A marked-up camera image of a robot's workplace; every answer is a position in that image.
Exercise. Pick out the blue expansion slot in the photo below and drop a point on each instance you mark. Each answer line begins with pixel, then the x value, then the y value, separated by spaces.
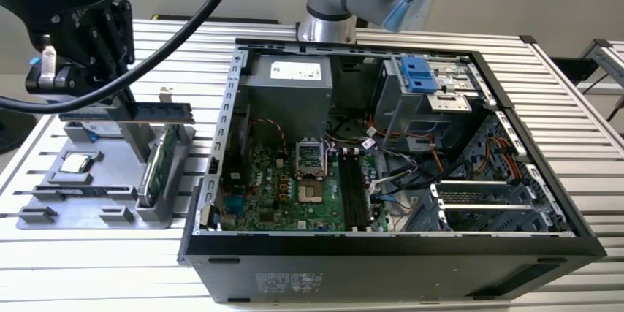
pixel 233 206

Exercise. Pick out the grey power supply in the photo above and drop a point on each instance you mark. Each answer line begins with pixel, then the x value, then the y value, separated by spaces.
pixel 287 107

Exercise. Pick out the black RAM slot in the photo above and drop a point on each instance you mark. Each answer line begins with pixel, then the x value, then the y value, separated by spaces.
pixel 360 195
pixel 347 188

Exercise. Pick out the black round floor base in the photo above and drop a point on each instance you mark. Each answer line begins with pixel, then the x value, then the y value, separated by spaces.
pixel 15 133

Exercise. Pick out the grey parts rack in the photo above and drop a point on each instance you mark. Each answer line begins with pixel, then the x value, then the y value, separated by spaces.
pixel 109 180

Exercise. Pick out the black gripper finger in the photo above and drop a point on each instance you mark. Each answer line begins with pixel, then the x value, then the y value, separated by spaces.
pixel 63 80
pixel 119 30

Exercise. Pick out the grey disk bay cage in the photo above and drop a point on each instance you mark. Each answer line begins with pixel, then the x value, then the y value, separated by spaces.
pixel 487 207

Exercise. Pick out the green RAM stick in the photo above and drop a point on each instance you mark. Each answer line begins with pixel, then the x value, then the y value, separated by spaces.
pixel 165 113

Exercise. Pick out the blue drive bay latch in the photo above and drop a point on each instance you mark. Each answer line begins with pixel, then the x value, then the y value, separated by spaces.
pixel 416 78

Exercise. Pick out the green graphics card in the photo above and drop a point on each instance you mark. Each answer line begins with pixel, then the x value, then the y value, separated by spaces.
pixel 163 166

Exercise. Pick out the hard disk in blue carrier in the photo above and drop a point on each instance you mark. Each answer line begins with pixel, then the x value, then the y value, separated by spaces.
pixel 103 128

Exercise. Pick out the silver CPU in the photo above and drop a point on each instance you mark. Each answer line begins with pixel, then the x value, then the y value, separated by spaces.
pixel 75 164

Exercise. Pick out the aluminium side table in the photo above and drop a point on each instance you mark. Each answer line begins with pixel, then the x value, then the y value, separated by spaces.
pixel 604 60

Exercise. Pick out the black bracket between tables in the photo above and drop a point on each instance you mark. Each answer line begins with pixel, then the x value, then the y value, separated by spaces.
pixel 575 69

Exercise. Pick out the black case fan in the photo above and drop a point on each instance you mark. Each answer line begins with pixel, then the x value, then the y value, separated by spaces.
pixel 241 136

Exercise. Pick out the green motherboard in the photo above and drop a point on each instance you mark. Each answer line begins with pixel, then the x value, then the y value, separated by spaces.
pixel 292 213

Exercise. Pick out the grey optical drive cage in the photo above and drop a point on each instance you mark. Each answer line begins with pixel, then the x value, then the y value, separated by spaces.
pixel 415 114

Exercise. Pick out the CPU socket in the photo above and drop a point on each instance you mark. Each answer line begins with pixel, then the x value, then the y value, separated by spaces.
pixel 312 191

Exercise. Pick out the black PC case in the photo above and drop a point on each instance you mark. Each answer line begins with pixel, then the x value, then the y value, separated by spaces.
pixel 341 275

